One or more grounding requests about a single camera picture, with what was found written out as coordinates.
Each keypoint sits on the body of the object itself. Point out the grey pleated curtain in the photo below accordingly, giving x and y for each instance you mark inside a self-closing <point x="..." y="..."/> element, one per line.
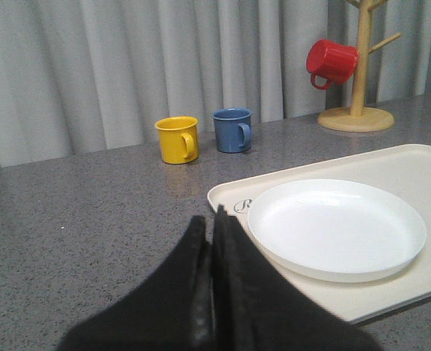
<point x="83" y="76"/>

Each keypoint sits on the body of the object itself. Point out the red enamel mug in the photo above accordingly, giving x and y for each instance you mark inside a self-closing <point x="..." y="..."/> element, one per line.
<point x="330" y="63"/>

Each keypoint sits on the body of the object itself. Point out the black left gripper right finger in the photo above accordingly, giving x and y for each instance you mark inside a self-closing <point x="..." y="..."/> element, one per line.
<point x="256" y="308"/>

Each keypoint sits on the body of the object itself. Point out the white round plate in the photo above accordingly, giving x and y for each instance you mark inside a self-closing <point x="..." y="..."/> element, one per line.
<point x="336" y="230"/>

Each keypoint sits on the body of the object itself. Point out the blue enamel mug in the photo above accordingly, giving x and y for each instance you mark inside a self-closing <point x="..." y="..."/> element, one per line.
<point x="233" y="132"/>

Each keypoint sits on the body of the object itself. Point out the wooden mug tree stand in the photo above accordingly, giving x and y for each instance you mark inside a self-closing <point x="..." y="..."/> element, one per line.
<point x="358" y="117"/>

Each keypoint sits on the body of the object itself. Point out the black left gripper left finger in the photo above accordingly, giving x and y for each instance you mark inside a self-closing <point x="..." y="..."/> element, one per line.
<point x="170" y="310"/>

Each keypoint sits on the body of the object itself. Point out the yellow enamel mug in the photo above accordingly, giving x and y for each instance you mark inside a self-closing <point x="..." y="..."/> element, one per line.
<point x="178" y="139"/>

